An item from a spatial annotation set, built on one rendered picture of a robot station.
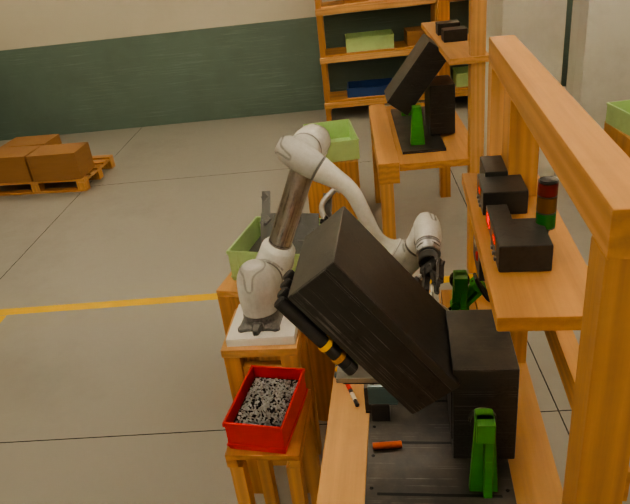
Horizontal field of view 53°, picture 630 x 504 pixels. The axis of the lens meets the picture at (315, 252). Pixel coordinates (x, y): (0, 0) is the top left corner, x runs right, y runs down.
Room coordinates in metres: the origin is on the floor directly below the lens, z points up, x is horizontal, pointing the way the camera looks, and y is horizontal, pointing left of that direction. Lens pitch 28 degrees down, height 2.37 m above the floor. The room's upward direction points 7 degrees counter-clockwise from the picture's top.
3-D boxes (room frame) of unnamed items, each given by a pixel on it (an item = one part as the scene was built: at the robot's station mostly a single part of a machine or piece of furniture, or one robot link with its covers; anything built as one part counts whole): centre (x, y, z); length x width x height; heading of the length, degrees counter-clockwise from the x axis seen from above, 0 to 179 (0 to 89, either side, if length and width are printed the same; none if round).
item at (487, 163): (1.88, -0.60, 1.59); 0.15 x 0.07 x 0.07; 170
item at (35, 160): (7.12, 2.95, 0.22); 1.20 x 0.81 x 0.44; 80
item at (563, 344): (1.57, -0.70, 1.23); 1.30 x 0.05 x 0.09; 170
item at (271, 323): (2.25, 0.26, 0.91); 0.22 x 0.18 x 0.06; 169
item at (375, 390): (1.57, -0.16, 0.97); 0.10 x 0.02 x 0.14; 80
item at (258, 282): (2.29, 0.26, 1.05); 0.18 x 0.16 x 0.22; 161
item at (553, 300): (1.59, -0.59, 1.52); 0.90 x 0.25 x 0.04; 170
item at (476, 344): (1.50, -0.45, 1.07); 0.30 x 0.18 x 0.34; 170
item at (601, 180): (1.58, -0.63, 1.89); 1.50 x 0.09 x 0.09; 170
